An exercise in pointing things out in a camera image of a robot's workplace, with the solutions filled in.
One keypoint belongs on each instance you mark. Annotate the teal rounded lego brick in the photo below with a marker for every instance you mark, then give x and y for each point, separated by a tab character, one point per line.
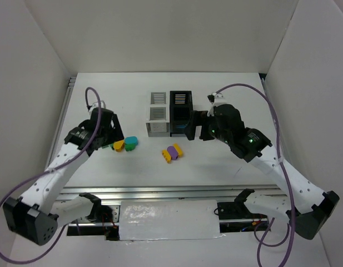
131	140

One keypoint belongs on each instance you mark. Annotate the right aluminium side rail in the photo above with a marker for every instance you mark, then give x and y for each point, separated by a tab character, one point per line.
275	115

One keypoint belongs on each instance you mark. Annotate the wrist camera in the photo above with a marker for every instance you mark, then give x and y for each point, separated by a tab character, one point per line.
102	104
215	99

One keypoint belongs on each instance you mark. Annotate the white taped panel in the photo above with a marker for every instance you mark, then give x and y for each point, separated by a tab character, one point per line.
168	220

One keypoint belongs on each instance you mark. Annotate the left aluminium side rail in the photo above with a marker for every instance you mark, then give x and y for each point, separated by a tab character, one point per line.
62	114

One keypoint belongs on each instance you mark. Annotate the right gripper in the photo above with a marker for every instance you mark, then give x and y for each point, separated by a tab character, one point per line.
204	125

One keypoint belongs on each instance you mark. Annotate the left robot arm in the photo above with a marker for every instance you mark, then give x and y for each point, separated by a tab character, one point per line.
34	215

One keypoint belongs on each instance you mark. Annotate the aluminium front rail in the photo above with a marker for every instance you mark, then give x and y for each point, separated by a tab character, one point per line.
116	195

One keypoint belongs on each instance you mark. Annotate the black slotted container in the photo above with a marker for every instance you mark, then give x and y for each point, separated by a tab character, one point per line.
181	105

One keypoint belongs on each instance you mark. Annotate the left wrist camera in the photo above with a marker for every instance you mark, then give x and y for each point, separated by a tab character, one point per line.
102	104

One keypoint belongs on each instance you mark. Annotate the yellow rounded lego brick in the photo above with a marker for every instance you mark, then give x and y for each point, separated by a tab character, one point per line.
118	146

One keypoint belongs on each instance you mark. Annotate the aluminium side rail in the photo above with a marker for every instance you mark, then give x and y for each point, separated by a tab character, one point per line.
62	114
275	115

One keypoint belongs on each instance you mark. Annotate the white slotted container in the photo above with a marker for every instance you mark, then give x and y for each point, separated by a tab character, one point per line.
158	114

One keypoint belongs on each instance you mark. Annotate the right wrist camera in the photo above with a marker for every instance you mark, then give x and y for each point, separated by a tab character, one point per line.
215	99

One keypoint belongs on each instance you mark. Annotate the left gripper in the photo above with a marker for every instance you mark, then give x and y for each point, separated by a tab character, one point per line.
113	133

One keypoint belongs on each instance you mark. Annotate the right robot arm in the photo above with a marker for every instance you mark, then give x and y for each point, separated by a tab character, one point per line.
305	206

